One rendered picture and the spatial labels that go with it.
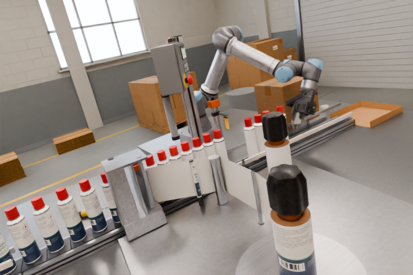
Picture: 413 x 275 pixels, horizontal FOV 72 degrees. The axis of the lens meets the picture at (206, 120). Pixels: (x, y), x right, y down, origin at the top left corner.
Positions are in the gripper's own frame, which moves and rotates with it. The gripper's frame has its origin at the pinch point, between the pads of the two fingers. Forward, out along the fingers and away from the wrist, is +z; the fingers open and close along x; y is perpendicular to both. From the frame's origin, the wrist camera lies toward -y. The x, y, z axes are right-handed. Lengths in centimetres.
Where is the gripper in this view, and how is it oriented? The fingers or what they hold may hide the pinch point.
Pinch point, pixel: (294, 127)
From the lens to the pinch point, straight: 151.1
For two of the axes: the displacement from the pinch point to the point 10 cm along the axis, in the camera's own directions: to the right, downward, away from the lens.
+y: 4.7, 1.7, -8.6
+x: 8.4, 2.0, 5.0
